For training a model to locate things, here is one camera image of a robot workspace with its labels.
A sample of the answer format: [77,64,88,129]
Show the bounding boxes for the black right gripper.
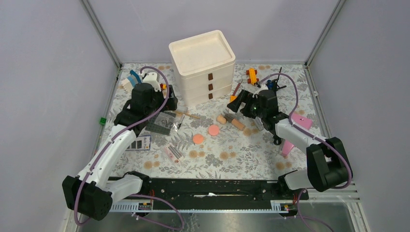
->
[227,89,266,119]

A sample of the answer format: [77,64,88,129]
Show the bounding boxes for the white drawer organizer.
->
[169,30,236,107]

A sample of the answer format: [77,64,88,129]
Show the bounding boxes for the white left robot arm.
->
[62,83,178,221]

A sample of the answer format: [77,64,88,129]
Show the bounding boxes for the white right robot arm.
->
[227,90,352,199]

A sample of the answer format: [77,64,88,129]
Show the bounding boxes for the beige makeup sponge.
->
[216,115,227,125]

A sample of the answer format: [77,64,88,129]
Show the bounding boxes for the pink round makeup puff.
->
[208,125,220,136]

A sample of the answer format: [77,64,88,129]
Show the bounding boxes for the gold thin makeup pencil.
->
[173,111,200,119]

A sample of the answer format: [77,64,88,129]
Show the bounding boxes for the orange round makeup puff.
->
[192,134,205,145]

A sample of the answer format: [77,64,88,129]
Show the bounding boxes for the orange white cream tube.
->
[229,95,237,103]

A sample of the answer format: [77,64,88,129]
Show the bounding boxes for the beige foundation bottle grey cap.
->
[224,114,246,131]

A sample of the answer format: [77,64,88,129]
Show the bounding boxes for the red lip gloss tube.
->
[232,80,243,96]

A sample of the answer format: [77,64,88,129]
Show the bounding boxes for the blue white stacked bricks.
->
[120,70,142,92]

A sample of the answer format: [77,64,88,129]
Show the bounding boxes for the silver toy microphone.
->
[252,117,264,131]

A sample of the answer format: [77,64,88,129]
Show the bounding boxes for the dark grey brick baseplate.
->
[145,115,172,135]

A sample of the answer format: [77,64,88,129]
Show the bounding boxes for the clear bag with tweezers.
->
[154,112,181,131]

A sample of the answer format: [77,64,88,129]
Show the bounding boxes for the yellow red toy brick car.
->
[246,68,259,85]

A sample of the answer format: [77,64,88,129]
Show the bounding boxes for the clear bottle black cap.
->
[176,105,188,113]

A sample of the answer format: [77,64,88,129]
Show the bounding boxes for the clear black mascara tube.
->
[176,115,185,130]

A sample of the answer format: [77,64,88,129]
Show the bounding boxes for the blue toy brick car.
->
[266,80,277,91]

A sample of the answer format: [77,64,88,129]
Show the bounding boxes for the green small cube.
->
[99,117,106,126]

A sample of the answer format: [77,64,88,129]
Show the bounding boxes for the false eyelash box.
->
[163,144,185,164]

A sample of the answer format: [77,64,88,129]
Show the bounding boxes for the pink plastic scoop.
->
[281,113,313,158]

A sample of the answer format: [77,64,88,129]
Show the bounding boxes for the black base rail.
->
[127,177,300,211]

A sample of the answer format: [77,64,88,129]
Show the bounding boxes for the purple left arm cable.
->
[73,66,186,231]

